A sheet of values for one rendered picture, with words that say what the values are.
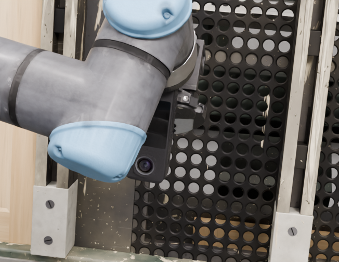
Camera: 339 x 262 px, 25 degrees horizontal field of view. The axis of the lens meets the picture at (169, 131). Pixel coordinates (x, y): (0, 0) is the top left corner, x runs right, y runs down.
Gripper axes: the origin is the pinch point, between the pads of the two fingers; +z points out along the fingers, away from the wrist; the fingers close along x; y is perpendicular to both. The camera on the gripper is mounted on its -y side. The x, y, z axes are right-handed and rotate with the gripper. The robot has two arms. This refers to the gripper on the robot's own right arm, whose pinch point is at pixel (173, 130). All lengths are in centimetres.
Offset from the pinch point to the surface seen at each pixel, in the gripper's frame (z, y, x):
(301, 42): 18.1, 22.3, -15.3
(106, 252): 42.1, -12.2, 13.7
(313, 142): 25.6, 8.6, -19.4
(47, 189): 30.6, -4.5, 23.5
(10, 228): 40, -11, 31
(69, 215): 34.8, -7.7, 19.8
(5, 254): 39, -16, 31
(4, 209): 38, -8, 33
